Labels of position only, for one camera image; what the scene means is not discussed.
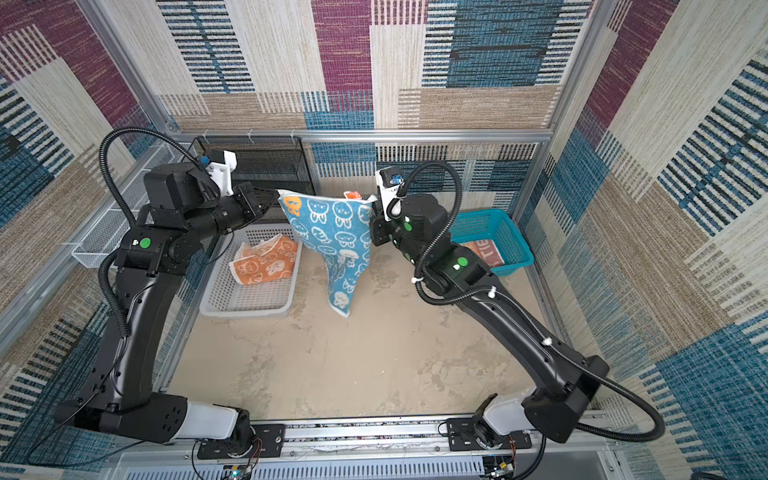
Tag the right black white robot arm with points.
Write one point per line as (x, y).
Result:
(415, 213)

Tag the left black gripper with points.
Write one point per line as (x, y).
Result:
(244, 197)

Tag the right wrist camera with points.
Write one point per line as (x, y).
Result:
(388, 181)

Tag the white wire mesh tray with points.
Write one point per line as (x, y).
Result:
(103, 231)

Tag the white plastic laundry basket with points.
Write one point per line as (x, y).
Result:
(224, 298)

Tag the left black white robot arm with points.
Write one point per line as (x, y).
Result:
(139, 281)

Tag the teal bicycle print towel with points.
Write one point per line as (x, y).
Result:
(339, 230)

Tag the orange bear print towel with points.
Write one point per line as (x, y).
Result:
(270, 260)

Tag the black wire shelf rack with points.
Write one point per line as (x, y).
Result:
(271, 162)

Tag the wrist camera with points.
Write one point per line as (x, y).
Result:
(220, 164)
(388, 181)

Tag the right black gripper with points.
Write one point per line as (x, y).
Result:
(380, 236)

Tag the aluminium mounting rail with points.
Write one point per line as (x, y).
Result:
(310, 439)

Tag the teal plastic basket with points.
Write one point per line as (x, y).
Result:
(494, 224)

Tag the rabbit print striped towel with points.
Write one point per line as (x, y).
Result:
(486, 250)

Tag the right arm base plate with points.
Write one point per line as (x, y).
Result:
(467, 434)

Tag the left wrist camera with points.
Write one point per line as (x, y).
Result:
(220, 164)

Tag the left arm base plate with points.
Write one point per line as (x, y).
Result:
(257, 441)

